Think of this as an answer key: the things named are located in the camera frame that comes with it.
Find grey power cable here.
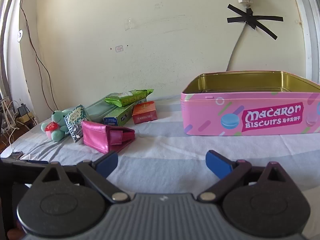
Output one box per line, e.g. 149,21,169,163
226,22,247,72

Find black power adapter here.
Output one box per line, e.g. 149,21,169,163
17,104,29,117

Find white charging cables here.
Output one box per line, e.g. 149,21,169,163
0,100,19,155

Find striped curtain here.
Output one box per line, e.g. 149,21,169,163
0,0,15,100

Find yellow box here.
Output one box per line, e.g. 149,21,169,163
16,112,34,124

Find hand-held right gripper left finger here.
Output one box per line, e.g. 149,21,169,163
32,151,131,203

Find green snack packet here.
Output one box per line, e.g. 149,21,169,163
104,89,154,107

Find green teddy bear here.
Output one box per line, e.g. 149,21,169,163
41,109,73,142

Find pink wallet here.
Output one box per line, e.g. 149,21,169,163
81,120,136,155

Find black tape cross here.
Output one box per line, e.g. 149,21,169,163
227,4,284,40

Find white window frame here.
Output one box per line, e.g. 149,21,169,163
299,0,320,84

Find black wall cable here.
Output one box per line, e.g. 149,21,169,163
19,0,59,112

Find mint green pouch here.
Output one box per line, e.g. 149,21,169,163
84,93,119,123

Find pink biscuit tin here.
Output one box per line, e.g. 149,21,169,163
180,70,320,137

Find long green box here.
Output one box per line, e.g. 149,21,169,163
103,102,147,127

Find green medicine box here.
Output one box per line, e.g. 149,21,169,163
64,104,91,143

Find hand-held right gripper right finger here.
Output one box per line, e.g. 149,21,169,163
199,150,298,202

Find orange box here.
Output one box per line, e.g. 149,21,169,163
132,101,158,125

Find bed with striped sheet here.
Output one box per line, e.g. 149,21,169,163
0,94,320,195

